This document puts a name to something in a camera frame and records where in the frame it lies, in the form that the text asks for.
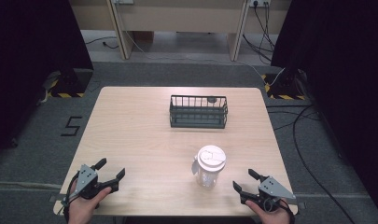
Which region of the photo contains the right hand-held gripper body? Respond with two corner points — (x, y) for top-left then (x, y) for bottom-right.
(239, 175), (297, 214)

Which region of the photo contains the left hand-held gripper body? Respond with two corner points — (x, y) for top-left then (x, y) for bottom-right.
(74, 163), (120, 201)

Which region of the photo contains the person's right hand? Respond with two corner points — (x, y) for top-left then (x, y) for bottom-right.
(245, 200), (292, 224)

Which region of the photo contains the person's left hand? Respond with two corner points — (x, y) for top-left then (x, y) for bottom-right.
(67, 186), (113, 224)

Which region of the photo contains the clear cup with white lid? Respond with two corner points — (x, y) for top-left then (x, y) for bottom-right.
(191, 145), (228, 189)

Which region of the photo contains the black stand base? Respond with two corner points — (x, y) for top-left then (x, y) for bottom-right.
(260, 68), (308, 101)
(46, 67), (94, 99)

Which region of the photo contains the black curtain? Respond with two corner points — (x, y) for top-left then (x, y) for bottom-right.
(0, 0), (94, 160)
(270, 0), (378, 220)

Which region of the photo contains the beige wooden desk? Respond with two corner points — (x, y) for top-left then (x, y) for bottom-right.
(68, 0), (293, 62)

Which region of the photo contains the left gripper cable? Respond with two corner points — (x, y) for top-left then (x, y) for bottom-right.
(61, 172), (81, 220)

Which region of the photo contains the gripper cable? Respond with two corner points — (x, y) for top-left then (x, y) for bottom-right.
(61, 172), (81, 220)
(278, 198), (296, 224)

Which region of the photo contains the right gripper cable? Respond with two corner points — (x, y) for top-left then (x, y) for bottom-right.
(278, 198), (296, 224)

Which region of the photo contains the long black floor cable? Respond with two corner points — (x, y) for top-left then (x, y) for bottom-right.
(265, 104), (357, 224)

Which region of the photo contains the dark wire basket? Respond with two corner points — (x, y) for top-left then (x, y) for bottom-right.
(169, 94), (229, 130)

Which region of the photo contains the short black floor cable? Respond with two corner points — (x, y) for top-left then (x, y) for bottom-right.
(84, 35), (119, 50)

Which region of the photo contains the bundle of black hanging cables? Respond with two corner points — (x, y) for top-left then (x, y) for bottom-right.
(242, 1), (276, 64)

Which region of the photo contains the white wall socket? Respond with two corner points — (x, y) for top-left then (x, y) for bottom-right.
(249, 0), (272, 8)

